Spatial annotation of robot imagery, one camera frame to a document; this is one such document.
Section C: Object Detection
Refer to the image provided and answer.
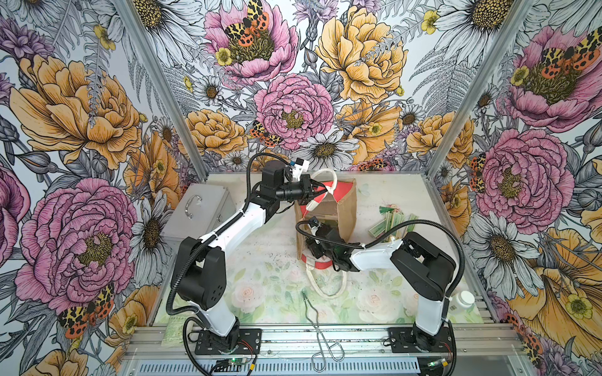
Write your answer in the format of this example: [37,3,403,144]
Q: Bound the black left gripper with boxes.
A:
[277,174,331,205]

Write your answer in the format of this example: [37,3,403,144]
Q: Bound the burlap tote bag red trim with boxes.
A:
[295,169,357,299]

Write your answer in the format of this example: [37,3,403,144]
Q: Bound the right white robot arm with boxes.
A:
[296,219,458,352]

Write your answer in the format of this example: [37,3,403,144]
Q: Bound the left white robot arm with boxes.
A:
[166,156,314,353]

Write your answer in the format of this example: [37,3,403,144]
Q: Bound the silver aluminium case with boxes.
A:
[161,183,236,250]

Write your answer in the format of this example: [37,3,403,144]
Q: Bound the metal tongs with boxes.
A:
[302,291,346,373]

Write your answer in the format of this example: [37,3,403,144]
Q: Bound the white plastic bottle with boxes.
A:
[448,290,476,314]

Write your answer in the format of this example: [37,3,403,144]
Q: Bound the green patterned packet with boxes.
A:
[161,314,188,348]

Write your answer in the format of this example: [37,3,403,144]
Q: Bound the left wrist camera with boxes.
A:
[289,158,310,182]

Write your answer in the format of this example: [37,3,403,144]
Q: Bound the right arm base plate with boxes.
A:
[386,327,456,353]

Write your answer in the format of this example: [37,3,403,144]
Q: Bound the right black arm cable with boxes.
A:
[295,218,467,376]

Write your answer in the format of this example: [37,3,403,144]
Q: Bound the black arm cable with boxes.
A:
[165,152,293,376]
[295,218,467,376]

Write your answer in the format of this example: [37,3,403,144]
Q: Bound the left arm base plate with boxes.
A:
[188,328,263,356]

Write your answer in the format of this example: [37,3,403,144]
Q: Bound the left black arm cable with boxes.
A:
[165,152,293,376]

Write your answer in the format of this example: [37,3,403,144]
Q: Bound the aluminium front rail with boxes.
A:
[123,324,527,363]

